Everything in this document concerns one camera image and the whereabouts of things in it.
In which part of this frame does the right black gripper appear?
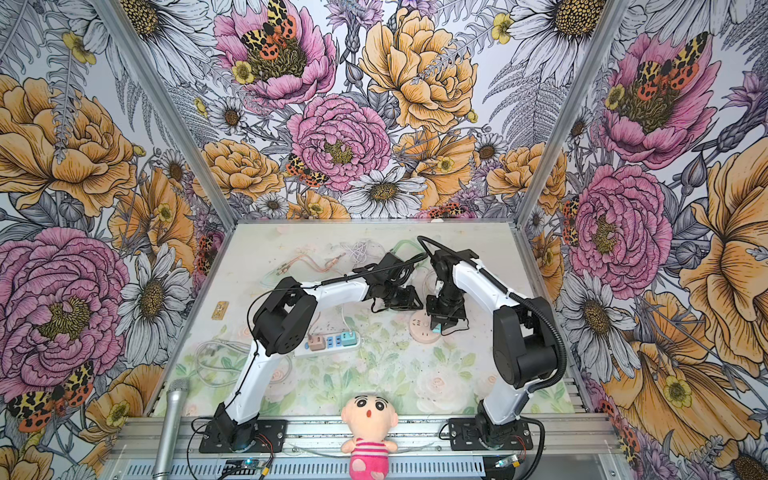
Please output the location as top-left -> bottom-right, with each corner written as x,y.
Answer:
427,283 -> 467,332

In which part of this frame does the pink multi-head cable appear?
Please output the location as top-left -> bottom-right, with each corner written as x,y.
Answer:
273,251 -> 349,337

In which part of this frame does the white blue power strip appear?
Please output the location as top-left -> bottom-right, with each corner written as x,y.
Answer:
293,330 -> 361,358

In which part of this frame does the pink charger plug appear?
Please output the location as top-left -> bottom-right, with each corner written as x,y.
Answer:
307,335 -> 327,352

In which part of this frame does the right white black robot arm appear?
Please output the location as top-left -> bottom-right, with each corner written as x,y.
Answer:
417,235 -> 567,479

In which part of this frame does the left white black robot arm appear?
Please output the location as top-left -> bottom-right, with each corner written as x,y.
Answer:
200,252 -> 427,453

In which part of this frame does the round pink socket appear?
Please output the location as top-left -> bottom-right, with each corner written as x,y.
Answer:
408,311 -> 441,345

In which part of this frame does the plush doll pink dress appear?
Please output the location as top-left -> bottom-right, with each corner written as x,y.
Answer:
341,394 -> 399,480

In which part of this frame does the gold tag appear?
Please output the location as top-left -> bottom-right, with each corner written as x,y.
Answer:
211,301 -> 229,321

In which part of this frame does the green circuit board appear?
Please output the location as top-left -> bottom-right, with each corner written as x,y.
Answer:
221,458 -> 273,478

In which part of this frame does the white tangled cable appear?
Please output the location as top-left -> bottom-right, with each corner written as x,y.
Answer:
339,238 -> 379,271

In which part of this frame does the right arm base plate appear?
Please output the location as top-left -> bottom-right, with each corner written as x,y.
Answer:
447,415 -> 533,451

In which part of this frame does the power strip translucent cable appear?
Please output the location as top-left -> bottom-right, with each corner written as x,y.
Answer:
193,323 -> 295,388

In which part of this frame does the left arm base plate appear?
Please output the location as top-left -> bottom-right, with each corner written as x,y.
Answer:
199,417 -> 288,454

